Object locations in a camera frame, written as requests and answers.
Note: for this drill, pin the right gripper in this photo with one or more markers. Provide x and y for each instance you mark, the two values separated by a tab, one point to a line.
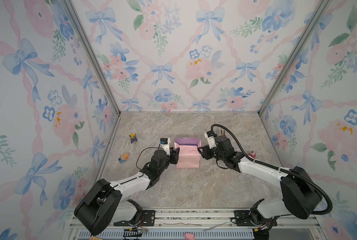
205	151

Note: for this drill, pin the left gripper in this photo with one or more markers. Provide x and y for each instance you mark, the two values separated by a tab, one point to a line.
173	156

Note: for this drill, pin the purple wrapping paper sheet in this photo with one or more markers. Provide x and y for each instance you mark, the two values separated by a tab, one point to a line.
189	156

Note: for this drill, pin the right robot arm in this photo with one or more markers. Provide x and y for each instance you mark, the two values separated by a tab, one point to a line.
299	196

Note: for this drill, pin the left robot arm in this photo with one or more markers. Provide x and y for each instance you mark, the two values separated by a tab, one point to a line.
108	203

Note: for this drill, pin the orange toy figure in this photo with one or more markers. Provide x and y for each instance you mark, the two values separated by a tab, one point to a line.
123	158

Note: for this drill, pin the yellow purple toy figure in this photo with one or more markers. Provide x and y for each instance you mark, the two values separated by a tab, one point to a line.
133	138

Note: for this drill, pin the pink red toy figure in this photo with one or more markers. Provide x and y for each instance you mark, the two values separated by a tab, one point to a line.
252	154

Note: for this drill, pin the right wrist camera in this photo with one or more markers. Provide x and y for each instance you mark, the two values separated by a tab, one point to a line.
211	139

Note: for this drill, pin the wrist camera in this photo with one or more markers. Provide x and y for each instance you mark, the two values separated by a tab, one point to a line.
165	145
211	139

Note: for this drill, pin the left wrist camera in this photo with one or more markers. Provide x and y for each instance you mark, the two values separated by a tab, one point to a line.
165	145

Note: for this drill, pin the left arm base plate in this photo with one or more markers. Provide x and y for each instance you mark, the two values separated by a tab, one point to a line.
145	218

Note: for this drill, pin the aluminium rail frame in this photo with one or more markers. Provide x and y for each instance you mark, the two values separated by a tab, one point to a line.
205	224

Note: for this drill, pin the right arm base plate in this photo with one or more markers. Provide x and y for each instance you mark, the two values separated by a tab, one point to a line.
244	218

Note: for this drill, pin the pink object on rail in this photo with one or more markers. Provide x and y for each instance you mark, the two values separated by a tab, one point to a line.
189	236

